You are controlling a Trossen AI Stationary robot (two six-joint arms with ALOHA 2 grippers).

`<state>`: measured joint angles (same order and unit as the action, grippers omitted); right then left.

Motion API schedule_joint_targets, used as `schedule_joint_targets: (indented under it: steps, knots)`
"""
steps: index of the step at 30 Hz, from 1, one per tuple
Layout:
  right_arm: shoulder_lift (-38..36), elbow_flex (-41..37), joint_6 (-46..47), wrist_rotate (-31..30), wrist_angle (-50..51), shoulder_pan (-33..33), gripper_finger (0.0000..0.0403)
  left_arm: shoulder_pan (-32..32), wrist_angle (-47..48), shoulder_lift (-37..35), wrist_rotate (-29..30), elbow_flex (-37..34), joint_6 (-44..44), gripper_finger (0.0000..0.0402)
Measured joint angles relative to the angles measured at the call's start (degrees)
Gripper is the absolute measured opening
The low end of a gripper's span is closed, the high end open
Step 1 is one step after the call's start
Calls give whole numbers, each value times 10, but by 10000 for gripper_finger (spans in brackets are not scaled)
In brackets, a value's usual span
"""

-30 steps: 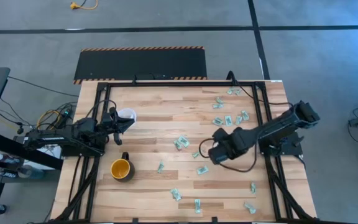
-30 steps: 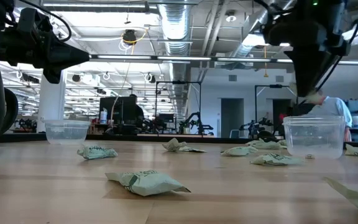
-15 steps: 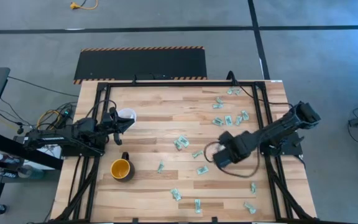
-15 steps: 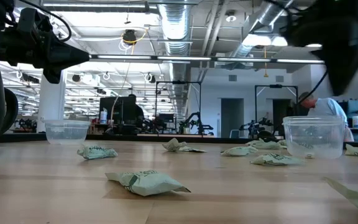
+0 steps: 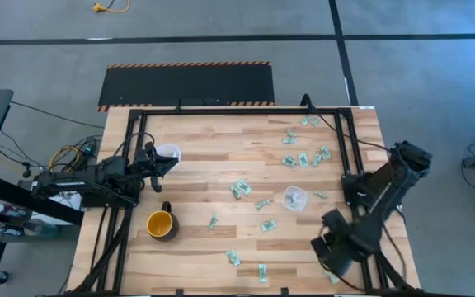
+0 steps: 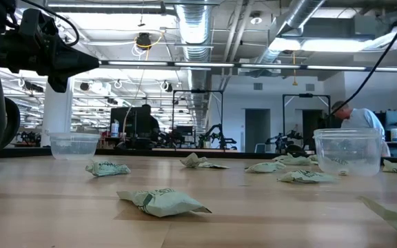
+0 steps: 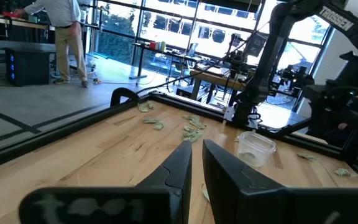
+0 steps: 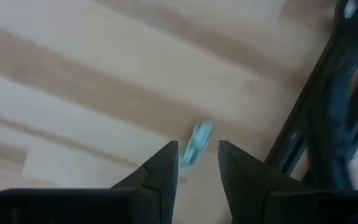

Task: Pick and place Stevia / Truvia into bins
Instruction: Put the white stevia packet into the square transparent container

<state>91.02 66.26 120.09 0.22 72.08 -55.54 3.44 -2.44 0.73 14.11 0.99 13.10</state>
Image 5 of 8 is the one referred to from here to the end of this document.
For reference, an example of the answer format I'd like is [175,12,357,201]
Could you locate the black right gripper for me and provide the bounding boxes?
[310,224,377,277]

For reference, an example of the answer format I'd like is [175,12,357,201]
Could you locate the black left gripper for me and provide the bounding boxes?
[136,154,180,194]

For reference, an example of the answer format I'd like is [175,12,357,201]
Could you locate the clear plastic container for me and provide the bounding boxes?
[283,185,309,213]
[156,142,182,163]

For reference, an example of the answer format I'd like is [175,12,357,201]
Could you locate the black mug yellow inside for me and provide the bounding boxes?
[146,200,180,243]

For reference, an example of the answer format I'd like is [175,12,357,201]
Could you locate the black power strip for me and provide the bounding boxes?
[72,142,98,171]

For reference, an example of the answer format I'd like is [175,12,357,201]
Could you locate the black hazard-striped floor mat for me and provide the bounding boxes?
[96,60,276,113]

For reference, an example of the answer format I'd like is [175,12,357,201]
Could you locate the plastic bottle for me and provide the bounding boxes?
[0,221,26,237]
[0,203,28,219]

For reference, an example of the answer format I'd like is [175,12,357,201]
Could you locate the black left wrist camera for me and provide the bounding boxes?
[143,141,157,163]

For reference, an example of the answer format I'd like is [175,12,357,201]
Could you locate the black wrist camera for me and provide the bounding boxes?
[322,208,346,233]
[143,141,157,163]

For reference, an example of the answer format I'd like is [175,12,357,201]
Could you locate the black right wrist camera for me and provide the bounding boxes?
[322,208,346,233]

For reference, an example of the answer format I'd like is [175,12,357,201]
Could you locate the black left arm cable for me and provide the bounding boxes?
[112,131,156,160]

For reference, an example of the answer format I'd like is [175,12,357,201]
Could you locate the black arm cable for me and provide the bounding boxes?
[299,93,393,153]
[112,131,156,160]

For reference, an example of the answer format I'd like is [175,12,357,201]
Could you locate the black aluminium table frame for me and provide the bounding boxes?
[68,106,422,296]

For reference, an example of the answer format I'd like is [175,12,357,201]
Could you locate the yellow cable coil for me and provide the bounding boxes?
[47,144,82,172]

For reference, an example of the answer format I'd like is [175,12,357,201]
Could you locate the black floor cable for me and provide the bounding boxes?
[9,100,106,130]

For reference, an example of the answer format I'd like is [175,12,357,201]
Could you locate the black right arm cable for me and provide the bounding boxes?
[299,93,393,153]

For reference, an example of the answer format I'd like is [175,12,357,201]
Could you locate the yellow extension cord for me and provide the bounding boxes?
[92,0,132,14]

